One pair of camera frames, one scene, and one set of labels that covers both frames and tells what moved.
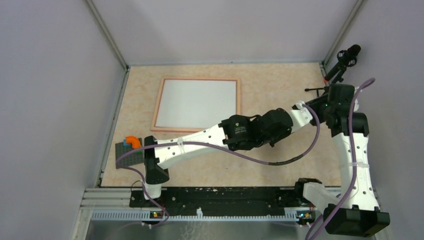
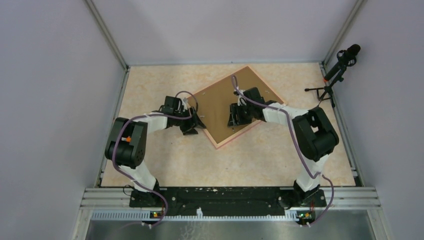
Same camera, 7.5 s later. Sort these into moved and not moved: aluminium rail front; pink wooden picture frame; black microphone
Moved: pink wooden picture frame
Not moved: aluminium rail front; black microphone
